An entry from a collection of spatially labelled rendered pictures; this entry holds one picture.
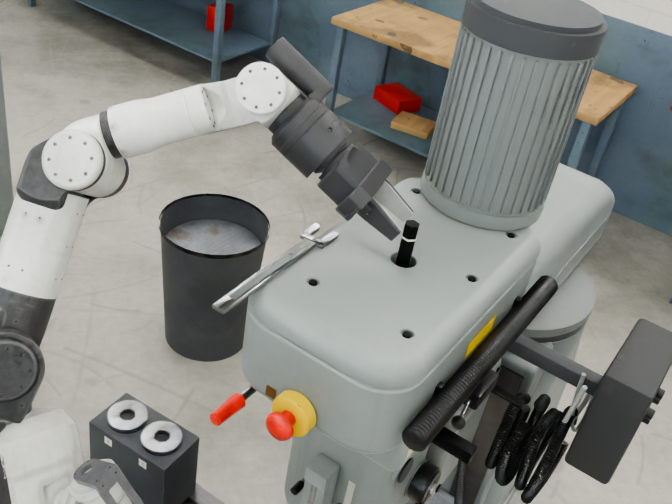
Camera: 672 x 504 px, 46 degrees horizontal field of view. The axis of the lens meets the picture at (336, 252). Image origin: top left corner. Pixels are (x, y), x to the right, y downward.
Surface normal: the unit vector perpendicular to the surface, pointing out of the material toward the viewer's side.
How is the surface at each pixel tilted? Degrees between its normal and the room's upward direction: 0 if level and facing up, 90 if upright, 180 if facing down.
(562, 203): 0
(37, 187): 55
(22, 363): 62
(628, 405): 90
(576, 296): 0
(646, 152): 90
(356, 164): 30
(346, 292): 0
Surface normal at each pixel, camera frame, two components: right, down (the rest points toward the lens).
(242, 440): 0.15, -0.81
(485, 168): -0.35, 0.49
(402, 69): -0.56, 0.40
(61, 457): 0.89, -0.21
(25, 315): 0.43, 0.13
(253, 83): 0.01, 0.12
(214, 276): 0.17, 0.63
